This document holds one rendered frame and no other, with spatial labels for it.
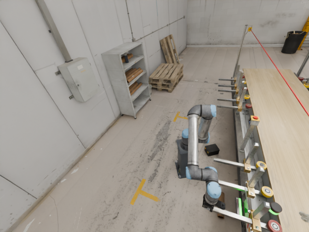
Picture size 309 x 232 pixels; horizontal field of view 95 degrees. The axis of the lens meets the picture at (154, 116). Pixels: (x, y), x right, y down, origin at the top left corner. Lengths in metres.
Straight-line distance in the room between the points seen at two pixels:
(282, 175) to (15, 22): 3.16
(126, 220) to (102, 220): 0.33
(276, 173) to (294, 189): 0.15
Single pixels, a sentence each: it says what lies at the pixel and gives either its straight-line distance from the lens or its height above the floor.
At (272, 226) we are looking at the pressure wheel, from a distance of 1.51.
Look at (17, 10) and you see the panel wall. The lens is 2.53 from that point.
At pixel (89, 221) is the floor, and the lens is 2.57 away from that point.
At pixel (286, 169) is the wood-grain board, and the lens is 1.83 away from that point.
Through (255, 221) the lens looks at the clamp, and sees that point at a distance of 1.51.
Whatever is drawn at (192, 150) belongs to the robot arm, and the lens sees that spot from 1.23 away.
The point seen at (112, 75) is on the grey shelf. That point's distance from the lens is 3.19.
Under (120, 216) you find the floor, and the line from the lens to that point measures 2.42.
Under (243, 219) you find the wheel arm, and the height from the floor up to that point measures 0.86.
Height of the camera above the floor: 2.22
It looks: 39 degrees down
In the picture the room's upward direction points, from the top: 8 degrees counter-clockwise
